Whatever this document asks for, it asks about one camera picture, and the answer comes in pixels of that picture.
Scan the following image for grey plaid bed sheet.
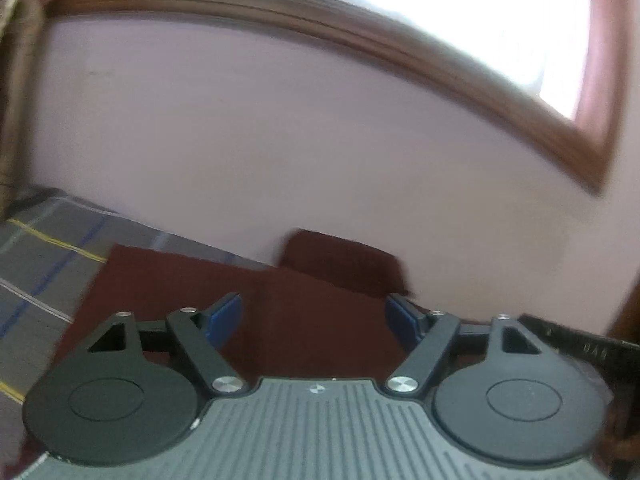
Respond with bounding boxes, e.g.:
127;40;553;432
0;187;273;480

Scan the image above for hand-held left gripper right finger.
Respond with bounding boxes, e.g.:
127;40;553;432
383;292;547;399

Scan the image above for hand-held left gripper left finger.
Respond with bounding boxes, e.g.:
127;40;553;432
87;292;246;399

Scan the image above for maroon garment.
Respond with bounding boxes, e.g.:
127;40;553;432
19;229;427;466

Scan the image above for wooden window frame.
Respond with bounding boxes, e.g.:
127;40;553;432
42;0;632;197

